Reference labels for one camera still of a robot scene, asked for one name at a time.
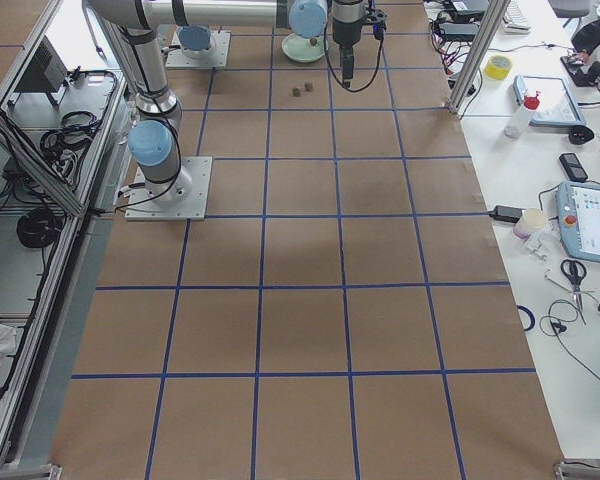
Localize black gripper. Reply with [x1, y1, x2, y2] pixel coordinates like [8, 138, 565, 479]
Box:
[332, 19, 364, 84]

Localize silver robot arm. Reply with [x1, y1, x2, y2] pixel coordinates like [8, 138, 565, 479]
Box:
[89, 0, 386, 127]
[173, 24, 213, 59]

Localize light green plate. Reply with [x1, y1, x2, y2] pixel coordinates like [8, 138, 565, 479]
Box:
[281, 34, 325, 64]

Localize black power adapter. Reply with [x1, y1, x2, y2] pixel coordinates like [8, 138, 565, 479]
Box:
[437, 23, 479, 42]

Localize yellow tape roll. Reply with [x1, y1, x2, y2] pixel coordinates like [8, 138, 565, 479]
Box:
[484, 55, 513, 80]

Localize blue teach pendant far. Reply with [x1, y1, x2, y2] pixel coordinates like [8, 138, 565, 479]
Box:
[512, 75, 586, 128]

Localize blue teach pendant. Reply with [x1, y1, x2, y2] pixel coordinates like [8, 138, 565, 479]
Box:
[512, 75, 586, 128]
[556, 181, 600, 263]

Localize small black power brick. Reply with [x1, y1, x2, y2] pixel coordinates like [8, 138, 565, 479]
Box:
[488, 205, 524, 224]

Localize paper cup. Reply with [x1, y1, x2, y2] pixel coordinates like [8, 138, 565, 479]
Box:
[513, 208, 549, 239]

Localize black phone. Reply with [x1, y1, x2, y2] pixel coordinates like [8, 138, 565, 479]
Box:
[559, 153, 588, 183]

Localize blue teach pendant near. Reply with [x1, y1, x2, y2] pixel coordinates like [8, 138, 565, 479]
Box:
[556, 181, 600, 263]

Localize grey electronics box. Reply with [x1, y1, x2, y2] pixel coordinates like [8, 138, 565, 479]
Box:
[14, 36, 68, 107]

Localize black scissors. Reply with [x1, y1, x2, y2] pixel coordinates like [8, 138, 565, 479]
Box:
[560, 259, 587, 322]

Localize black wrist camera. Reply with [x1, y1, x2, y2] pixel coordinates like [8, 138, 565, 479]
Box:
[364, 7, 387, 42]

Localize aluminium frame post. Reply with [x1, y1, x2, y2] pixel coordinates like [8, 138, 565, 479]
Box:
[447, 0, 509, 113]

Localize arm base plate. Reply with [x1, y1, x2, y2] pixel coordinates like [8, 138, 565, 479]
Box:
[124, 157, 213, 222]
[165, 30, 231, 70]

